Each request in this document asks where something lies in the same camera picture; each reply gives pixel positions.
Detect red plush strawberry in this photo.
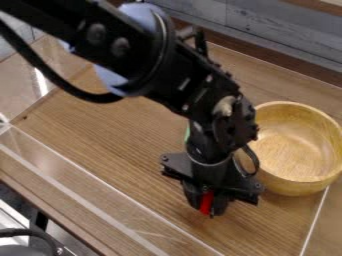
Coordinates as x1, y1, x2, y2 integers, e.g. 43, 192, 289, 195
199, 191, 214, 215

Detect green foam block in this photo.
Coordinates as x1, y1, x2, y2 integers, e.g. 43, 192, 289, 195
185, 127, 190, 142

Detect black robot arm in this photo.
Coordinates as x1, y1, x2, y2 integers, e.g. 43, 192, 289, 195
0, 0, 264, 217

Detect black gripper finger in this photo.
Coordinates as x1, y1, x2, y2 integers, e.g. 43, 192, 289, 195
182, 182, 202, 210
211, 193, 230, 217

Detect wooden bowl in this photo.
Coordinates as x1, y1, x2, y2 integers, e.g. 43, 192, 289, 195
250, 101, 342, 197

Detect black metal table frame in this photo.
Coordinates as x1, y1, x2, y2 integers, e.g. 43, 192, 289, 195
28, 209, 87, 256

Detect clear acrylic front barrier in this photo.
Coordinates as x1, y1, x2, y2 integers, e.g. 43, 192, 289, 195
0, 120, 223, 256

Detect black cable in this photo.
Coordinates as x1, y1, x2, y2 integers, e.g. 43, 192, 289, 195
0, 228, 62, 256

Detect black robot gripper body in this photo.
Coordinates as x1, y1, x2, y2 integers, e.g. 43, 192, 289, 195
159, 151, 265, 206

